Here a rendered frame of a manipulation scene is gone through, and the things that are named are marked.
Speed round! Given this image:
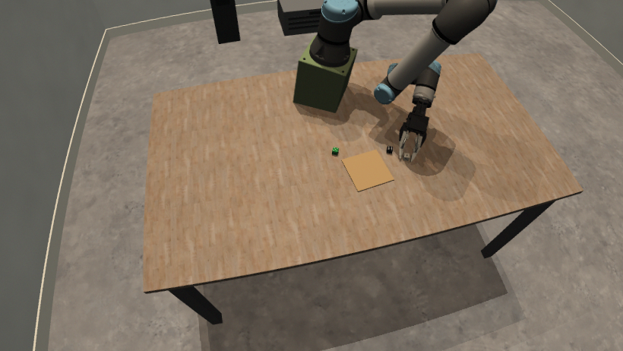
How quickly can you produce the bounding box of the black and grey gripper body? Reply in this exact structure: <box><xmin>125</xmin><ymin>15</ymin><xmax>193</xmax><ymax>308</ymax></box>
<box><xmin>406</xmin><ymin>97</ymin><xmax>432</xmax><ymax>135</ymax></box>

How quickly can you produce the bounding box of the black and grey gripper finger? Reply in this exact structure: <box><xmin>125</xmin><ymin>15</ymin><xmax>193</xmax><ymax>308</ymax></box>
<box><xmin>410</xmin><ymin>132</ymin><xmax>427</xmax><ymax>162</ymax></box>
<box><xmin>400</xmin><ymin>122</ymin><xmax>409</xmax><ymax>159</ymax></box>

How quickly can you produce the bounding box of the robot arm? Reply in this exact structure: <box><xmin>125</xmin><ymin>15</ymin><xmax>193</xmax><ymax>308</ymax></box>
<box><xmin>309</xmin><ymin>0</ymin><xmax>498</xmax><ymax>105</ymax></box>

